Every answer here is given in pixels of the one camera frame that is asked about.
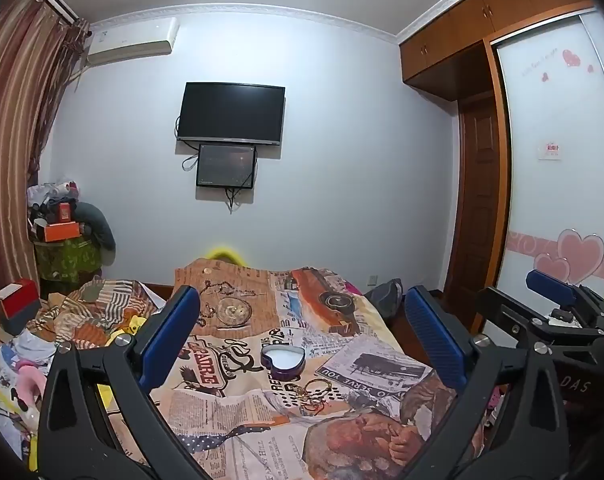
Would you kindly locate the wooden door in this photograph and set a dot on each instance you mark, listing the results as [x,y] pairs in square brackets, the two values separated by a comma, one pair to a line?
[479,200]

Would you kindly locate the metal bangle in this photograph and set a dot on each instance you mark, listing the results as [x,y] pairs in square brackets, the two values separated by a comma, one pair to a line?
[318,386]

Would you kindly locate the green patterned bag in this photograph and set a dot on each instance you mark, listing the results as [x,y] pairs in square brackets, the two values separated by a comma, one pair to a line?
[69,262]

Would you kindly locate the black wall television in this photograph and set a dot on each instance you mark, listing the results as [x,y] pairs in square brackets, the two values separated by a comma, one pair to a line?
[230,112]

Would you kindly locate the small black wall monitor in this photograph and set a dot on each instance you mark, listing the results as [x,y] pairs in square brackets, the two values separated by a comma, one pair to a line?
[226,166]

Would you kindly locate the gold charm keyring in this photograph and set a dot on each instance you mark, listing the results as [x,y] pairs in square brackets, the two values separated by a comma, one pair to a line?
[292,394]

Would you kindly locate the wooden overhead cabinets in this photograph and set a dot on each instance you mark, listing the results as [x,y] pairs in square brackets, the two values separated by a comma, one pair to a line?
[482,15]

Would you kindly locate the striped brown curtain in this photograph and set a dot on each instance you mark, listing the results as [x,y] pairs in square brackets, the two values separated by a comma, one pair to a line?
[17,135]

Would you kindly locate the orange box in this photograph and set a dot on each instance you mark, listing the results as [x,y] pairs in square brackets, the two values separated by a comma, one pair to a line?
[62,230]

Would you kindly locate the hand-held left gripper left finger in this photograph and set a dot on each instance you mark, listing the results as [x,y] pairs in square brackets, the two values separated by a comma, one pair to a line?
[169,340]

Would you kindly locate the small red box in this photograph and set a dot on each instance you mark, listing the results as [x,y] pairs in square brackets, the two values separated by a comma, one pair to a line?
[65,212]

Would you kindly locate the pink plush toy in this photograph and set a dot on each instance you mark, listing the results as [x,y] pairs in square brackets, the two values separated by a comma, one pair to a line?
[29,392]

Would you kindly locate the printed blanket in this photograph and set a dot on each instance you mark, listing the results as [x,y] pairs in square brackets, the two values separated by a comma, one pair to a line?
[282,310]

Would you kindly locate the dark backpack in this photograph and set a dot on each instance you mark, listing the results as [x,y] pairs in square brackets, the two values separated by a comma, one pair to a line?
[384,297]

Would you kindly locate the white air conditioner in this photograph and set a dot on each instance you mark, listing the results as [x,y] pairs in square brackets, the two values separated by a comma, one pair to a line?
[132,40]

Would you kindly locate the dark grey pillow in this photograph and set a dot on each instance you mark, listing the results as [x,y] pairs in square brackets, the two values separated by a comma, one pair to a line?
[99,232]

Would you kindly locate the striped patchwork cloth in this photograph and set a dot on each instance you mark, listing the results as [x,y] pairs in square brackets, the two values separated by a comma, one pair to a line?
[97,305]

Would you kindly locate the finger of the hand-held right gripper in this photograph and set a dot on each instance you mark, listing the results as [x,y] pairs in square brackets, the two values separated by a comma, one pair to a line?
[552,286]
[497,300]

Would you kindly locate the purple heart-shaped tin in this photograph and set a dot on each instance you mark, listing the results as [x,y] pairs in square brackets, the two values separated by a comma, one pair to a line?
[283,357]

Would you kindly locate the pink slipper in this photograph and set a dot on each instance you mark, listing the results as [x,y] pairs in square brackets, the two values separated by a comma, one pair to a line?
[494,400]

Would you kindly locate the red and grey box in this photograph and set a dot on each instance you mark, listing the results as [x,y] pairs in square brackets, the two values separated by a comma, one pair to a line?
[17,305]

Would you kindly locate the red paper sticker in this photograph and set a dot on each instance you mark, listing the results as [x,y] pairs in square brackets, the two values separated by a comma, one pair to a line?
[552,151]

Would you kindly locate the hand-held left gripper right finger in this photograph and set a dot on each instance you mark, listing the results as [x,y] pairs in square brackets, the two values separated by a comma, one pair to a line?
[434,340]

